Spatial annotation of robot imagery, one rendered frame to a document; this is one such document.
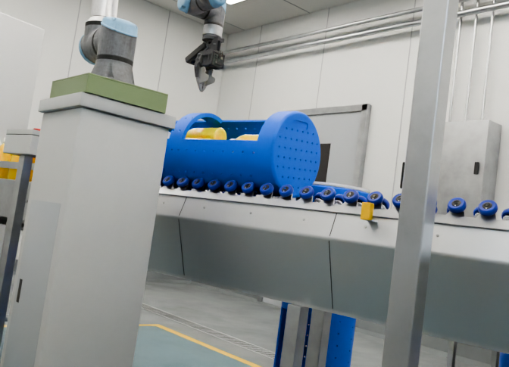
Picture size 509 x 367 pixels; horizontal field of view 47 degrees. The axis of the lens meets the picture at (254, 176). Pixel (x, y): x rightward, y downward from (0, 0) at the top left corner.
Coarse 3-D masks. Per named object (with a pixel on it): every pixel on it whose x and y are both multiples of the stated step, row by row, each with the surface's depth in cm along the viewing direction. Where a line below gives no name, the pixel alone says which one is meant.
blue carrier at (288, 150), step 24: (192, 120) 208; (216, 120) 219; (240, 120) 215; (264, 120) 207; (288, 120) 184; (168, 144) 208; (192, 144) 200; (216, 144) 193; (240, 144) 187; (264, 144) 181; (288, 144) 185; (312, 144) 196; (168, 168) 210; (192, 168) 202; (216, 168) 195; (240, 168) 188; (264, 168) 181; (288, 168) 186; (312, 168) 197; (240, 192) 200
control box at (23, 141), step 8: (8, 136) 238; (16, 136) 235; (24, 136) 231; (32, 136) 228; (8, 144) 237; (16, 144) 234; (24, 144) 230; (32, 144) 228; (8, 152) 236; (16, 152) 233; (24, 152) 229; (32, 152) 228
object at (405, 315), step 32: (448, 0) 128; (448, 32) 128; (448, 64) 129; (416, 96) 129; (416, 128) 127; (416, 160) 126; (416, 192) 125; (416, 224) 124; (416, 256) 123; (416, 288) 122; (416, 320) 123; (384, 352) 124; (416, 352) 124
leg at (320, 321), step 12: (312, 312) 183; (324, 312) 180; (312, 324) 182; (324, 324) 180; (312, 336) 181; (324, 336) 181; (312, 348) 181; (324, 348) 181; (312, 360) 180; (324, 360) 182
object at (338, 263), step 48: (192, 240) 197; (240, 240) 183; (288, 240) 171; (336, 240) 160; (384, 240) 152; (432, 240) 145; (480, 240) 138; (240, 288) 187; (288, 288) 174; (336, 288) 163; (384, 288) 154; (432, 288) 145; (480, 288) 137; (432, 336) 147; (480, 336) 139
